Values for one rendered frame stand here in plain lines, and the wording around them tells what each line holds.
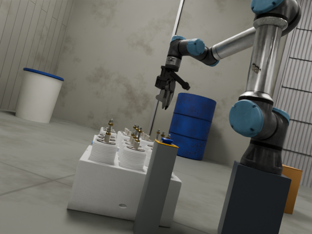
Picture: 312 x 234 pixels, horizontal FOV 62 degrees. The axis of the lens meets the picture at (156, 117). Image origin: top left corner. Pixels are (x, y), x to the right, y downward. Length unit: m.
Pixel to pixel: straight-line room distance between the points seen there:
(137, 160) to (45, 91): 2.70
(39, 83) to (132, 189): 2.75
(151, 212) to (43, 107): 2.89
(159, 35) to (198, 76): 1.00
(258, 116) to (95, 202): 0.63
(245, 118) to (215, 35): 3.67
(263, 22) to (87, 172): 0.81
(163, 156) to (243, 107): 0.31
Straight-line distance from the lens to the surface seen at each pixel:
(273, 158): 1.03
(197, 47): 1.21
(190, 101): 3.52
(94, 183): 0.98
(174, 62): 1.28
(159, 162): 0.84
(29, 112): 3.60
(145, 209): 0.88
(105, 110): 4.62
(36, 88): 3.57
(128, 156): 0.99
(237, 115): 0.91
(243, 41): 1.22
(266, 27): 1.01
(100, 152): 0.99
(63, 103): 5.02
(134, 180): 0.98
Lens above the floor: 0.38
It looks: 1 degrees up
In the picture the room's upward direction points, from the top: 14 degrees clockwise
